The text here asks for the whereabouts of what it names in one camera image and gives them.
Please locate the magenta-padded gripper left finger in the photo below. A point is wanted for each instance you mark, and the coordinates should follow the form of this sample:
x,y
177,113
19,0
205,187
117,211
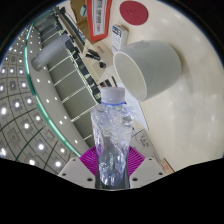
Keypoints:
x,y
88,160

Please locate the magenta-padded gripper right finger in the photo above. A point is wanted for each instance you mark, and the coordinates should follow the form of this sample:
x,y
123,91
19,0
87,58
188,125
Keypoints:
x,y
136,160

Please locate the clear plastic water bottle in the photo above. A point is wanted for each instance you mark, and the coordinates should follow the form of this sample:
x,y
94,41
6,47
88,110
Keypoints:
x,y
111,133

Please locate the flat brown cardboard piece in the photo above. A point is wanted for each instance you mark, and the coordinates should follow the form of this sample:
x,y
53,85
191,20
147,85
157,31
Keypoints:
x,y
167,165

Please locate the white paper sheet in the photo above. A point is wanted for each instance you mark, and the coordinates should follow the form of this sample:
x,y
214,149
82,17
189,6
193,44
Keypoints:
x,y
140,116

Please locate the group of ceiling lights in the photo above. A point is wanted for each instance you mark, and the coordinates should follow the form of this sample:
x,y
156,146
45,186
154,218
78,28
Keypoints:
x,y
26,126

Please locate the white ceramic cup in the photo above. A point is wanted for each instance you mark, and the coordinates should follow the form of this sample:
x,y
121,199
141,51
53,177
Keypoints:
x,y
160,66

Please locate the black clip in small box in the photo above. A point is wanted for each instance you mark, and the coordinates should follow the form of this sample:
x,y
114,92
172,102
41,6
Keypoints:
x,y
95,56

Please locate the row of black office chairs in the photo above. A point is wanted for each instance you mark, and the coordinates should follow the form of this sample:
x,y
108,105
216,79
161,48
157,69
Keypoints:
x,y
80,56

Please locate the small white packet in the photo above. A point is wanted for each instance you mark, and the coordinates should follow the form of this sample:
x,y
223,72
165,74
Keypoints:
x,y
119,39

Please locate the open cardboard box, red side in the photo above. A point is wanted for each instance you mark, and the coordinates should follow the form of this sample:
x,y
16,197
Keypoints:
x,y
98,20

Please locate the flat round red coaster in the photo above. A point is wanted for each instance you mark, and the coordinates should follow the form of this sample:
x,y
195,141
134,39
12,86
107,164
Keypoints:
x,y
134,12

